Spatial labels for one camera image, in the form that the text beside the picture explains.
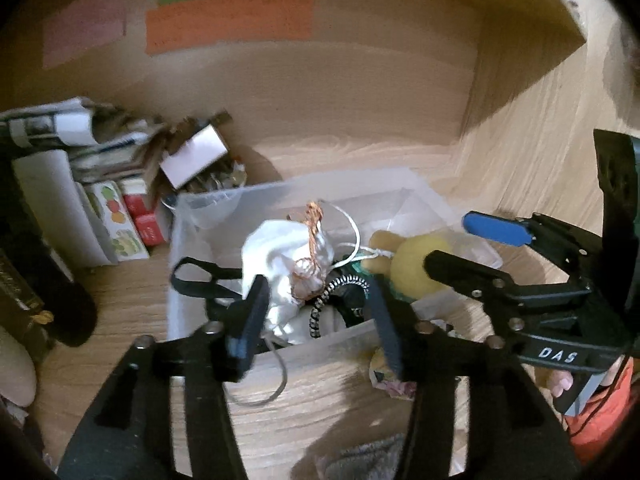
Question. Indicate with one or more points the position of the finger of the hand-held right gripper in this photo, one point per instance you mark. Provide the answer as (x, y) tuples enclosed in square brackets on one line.
[(492, 227), (457, 272)]

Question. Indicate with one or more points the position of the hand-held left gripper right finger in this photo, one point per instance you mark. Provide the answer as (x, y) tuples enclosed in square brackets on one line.
[(386, 322)]

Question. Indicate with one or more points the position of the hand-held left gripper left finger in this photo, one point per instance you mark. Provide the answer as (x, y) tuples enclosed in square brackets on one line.
[(244, 332)]

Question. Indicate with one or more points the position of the yellow plush toy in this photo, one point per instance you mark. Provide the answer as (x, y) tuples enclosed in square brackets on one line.
[(407, 260)]

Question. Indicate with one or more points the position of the clear plastic storage bin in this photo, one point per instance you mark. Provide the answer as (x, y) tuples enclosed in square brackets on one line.
[(320, 385)]

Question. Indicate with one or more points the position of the person's right hand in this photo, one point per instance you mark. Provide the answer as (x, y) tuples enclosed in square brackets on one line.
[(559, 383)]

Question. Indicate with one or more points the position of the clear plastic bag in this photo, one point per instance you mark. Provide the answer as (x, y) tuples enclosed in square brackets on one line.
[(440, 210)]

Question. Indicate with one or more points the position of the floral cloth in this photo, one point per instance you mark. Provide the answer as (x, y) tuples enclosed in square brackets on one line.
[(392, 385)]

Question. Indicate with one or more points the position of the grey towel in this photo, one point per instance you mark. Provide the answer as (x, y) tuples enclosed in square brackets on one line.
[(367, 457)]

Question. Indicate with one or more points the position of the small red box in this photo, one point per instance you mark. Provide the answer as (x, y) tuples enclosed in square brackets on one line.
[(150, 230), (136, 204)]

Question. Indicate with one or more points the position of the fruit printed box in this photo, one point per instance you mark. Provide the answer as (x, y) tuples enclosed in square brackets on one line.
[(117, 220)]

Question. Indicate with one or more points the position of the white card box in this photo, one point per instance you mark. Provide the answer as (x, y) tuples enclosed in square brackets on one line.
[(192, 155)]

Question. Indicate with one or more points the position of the black cylindrical case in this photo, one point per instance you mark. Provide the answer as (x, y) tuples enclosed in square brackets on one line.
[(45, 290)]

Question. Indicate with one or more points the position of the white rounded object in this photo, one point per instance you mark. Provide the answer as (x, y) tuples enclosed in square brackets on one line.
[(15, 367)]

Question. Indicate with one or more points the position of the white paper roll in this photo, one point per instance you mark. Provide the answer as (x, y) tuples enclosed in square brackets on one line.
[(55, 195)]

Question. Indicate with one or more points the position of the pile of newspapers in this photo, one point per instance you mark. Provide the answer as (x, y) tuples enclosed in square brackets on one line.
[(75, 125)]

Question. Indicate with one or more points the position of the orange paper note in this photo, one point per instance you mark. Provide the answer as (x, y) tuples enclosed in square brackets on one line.
[(227, 22)]

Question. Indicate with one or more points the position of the pink paper note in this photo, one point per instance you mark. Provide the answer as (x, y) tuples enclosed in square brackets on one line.
[(82, 27)]

